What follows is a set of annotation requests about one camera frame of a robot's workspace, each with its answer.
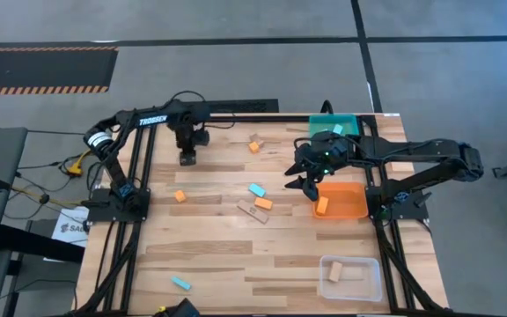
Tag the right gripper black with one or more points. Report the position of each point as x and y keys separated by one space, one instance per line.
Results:
x=321 y=154

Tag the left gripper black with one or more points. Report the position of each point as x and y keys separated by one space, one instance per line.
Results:
x=192 y=141

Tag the long orange block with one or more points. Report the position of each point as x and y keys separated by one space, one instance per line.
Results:
x=322 y=205
x=263 y=203

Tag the small orange block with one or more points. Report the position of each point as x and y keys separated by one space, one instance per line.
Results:
x=180 y=196
x=254 y=147

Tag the orange plastic bin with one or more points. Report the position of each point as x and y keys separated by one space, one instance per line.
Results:
x=346 y=200

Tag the teal rectangular block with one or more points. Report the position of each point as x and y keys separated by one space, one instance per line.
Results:
x=181 y=283
x=257 y=190

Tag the long wooden plank block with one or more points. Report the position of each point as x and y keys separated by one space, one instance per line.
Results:
x=252 y=211

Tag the wooden arch block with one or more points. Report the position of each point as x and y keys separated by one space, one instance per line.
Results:
x=257 y=138

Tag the plain wooden block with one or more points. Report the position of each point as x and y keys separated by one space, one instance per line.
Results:
x=335 y=271

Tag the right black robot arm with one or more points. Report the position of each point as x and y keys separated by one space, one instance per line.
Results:
x=412 y=152

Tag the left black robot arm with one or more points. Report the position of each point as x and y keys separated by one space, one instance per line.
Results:
x=152 y=120

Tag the teal plastic bin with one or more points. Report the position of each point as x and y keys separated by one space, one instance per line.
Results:
x=324 y=123

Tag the clear plastic bin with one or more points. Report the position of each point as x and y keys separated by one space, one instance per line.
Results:
x=363 y=277

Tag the white paper sign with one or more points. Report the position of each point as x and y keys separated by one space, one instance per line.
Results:
x=71 y=226

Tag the black device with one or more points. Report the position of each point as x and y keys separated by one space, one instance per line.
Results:
x=183 y=308

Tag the black desk foot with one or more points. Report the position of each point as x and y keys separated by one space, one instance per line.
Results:
x=38 y=243

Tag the black hazard-striped floor mat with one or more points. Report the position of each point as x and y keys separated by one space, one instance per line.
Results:
x=38 y=68

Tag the black aluminium table frame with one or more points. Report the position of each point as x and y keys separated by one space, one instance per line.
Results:
x=258 y=118

